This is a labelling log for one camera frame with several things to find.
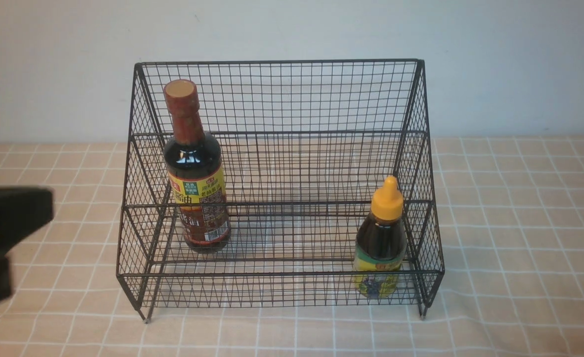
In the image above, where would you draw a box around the checkered beige tablecloth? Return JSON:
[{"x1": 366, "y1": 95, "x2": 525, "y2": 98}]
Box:
[{"x1": 0, "y1": 136, "x2": 584, "y2": 357}]

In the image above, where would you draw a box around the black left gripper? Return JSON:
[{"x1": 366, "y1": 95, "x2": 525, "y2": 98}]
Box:
[{"x1": 0, "y1": 186, "x2": 55, "y2": 302}]

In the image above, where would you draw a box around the yellow-capped seasoning bottle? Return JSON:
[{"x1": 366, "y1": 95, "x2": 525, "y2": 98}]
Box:
[{"x1": 353, "y1": 176, "x2": 407, "y2": 299}]

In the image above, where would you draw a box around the black wire mesh shelf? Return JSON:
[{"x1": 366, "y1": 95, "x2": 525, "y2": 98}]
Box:
[{"x1": 116, "y1": 59, "x2": 445, "y2": 322}]

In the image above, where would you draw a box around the dark soy sauce bottle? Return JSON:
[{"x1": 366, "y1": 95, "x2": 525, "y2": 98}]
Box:
[{"x1": 163, "y1": 79, "x2": 231, "y2": 254}]

